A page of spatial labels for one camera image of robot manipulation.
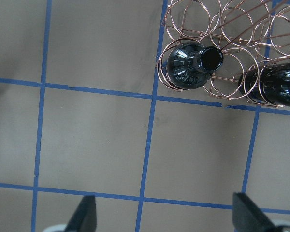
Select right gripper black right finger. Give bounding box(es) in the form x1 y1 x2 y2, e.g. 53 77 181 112
232 193 276 232

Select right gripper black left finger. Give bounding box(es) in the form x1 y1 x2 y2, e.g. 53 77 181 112
65 195 97 232

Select dark wine bottle in basket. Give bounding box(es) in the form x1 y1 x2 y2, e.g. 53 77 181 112
166 42 224 90

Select copper wire wine basket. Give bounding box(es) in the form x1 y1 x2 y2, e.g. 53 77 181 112
156 0 290 108

